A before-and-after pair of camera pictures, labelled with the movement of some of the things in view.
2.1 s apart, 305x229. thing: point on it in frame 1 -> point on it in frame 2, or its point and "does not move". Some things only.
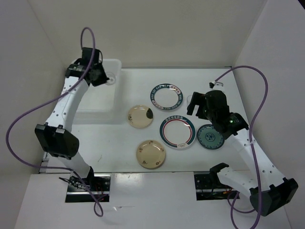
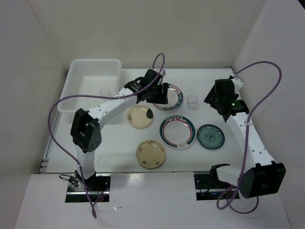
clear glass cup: [112, 77] -> [105, 92]
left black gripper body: [101, 77] -> [156, 96]
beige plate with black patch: [139, 116] does not move
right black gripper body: [209, 114] -> [237, 96]
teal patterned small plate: [209, 138] does not move
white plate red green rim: [177, 131] does not move
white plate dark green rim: [166, 96] does not move
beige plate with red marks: [150, 154] does not move
